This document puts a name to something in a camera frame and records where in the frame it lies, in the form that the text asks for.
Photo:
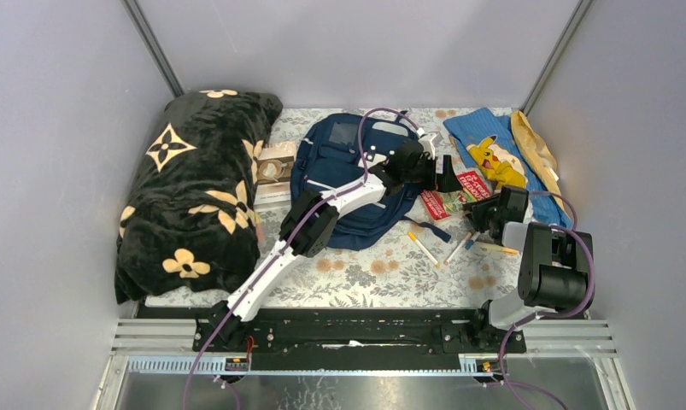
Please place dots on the yellow capped white marker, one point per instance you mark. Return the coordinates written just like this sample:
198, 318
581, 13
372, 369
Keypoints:
428, 254

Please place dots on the red treehouse book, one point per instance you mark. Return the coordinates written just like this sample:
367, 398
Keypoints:
440, 206

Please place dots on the yellow snack bag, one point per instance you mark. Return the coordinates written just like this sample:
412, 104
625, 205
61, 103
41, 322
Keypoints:
535, 151

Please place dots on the navy blue backpack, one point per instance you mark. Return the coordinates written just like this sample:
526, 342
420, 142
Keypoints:
333, 153

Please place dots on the beige tape box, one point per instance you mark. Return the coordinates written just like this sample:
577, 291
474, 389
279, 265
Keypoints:
274, 174

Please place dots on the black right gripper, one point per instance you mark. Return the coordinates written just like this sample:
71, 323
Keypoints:
475, 216

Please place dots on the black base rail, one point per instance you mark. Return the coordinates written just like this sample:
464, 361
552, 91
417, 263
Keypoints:
355, 339

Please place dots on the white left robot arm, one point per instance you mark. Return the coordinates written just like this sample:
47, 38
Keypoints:
308, 227

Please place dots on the yellow highlighter pen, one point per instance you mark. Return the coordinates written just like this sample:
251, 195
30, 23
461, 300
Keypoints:
498, 248

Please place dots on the blue capped white marker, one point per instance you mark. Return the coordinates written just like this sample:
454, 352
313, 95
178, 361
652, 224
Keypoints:
471, 240

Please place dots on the black floral blanket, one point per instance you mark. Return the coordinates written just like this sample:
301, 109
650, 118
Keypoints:
190, 215

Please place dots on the floral table mat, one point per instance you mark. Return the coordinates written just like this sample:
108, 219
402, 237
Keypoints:
394, 272

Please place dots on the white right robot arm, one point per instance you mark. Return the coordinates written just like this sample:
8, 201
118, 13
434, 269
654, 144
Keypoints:
556, 273

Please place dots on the orange capped white marker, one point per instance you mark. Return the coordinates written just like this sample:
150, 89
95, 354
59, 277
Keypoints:
461, 244

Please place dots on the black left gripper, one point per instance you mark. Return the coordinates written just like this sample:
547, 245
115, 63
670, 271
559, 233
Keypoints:
433, 172

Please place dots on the blue pikachu cloth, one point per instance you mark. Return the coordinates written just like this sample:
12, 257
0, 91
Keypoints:
485, 142

